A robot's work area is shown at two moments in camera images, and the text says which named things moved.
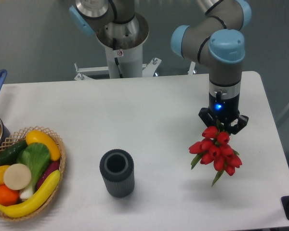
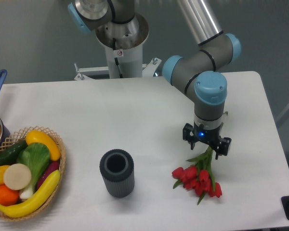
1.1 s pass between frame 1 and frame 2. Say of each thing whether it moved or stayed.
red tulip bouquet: moved
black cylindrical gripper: moved
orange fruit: stayed
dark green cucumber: stayed
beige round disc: stayed
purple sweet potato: stayed
